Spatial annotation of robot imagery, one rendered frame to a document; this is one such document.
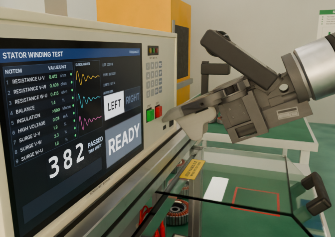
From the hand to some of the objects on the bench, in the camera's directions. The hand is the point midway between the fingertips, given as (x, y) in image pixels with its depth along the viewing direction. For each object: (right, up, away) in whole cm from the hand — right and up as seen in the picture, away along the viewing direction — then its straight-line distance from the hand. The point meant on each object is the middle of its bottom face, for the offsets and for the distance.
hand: (167, 113), depth 47 cm
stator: (+2, -34, +48) cm, 59 cm away
